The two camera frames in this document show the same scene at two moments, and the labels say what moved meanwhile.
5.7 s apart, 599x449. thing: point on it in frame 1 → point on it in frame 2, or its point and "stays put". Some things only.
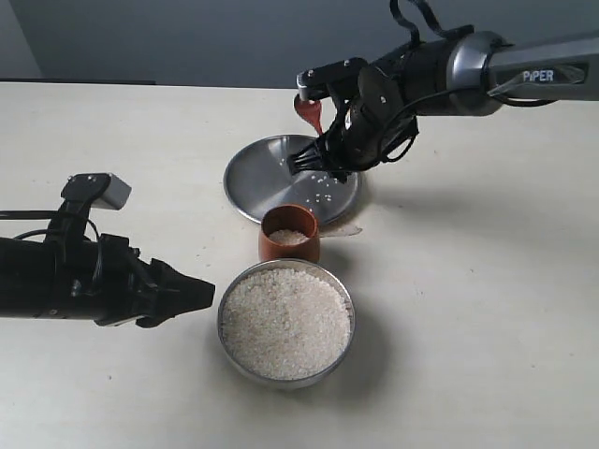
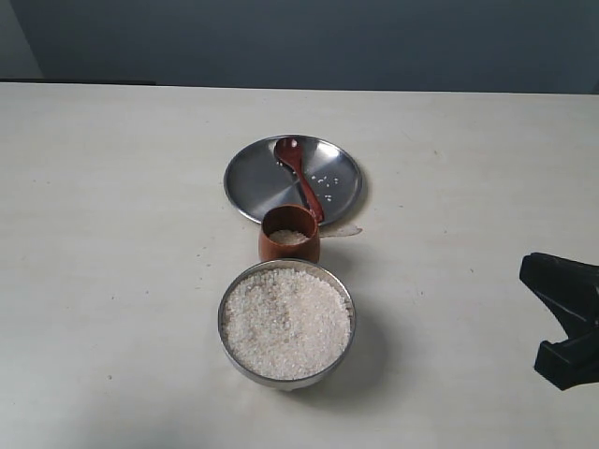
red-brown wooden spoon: (311, 111) → (290, 151)
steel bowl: (285, 324) stays put
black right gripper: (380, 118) → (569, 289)
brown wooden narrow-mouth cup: (289, 232) stays put
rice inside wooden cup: (287, 237) stays put
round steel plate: (257, 178) stays put
